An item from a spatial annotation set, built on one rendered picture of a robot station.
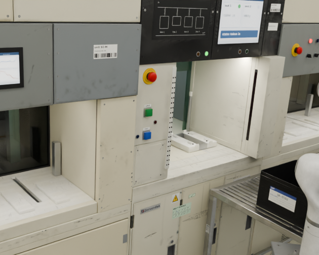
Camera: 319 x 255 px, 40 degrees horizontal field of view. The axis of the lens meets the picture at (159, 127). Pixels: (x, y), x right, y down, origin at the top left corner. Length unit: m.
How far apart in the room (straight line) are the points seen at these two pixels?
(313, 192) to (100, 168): 0.80
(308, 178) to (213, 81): 1.10
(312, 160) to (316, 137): 1.35
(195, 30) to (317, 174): 0.78
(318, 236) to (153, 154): 0.74
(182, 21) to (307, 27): 0.89
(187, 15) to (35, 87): 0.71
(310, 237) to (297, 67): 1.13
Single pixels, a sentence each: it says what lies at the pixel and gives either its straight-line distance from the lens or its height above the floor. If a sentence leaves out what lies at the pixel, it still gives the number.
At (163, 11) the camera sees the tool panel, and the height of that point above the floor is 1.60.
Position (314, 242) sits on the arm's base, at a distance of 1.67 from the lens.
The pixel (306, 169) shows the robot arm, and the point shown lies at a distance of 1.57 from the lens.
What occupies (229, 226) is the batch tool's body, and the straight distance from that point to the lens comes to 2.50.
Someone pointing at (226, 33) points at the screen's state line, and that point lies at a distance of 2.04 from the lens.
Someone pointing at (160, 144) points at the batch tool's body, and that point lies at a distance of 1.92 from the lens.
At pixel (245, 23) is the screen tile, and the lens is 2.13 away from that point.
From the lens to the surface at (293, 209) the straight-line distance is 2.00.
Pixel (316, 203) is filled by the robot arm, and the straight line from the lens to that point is 1.60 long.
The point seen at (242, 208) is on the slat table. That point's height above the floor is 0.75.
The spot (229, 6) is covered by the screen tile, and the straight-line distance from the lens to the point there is 2.04.
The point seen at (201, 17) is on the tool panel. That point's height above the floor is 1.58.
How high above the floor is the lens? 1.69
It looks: 18 degrees down
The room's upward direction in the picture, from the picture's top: 4 degrees clockwise
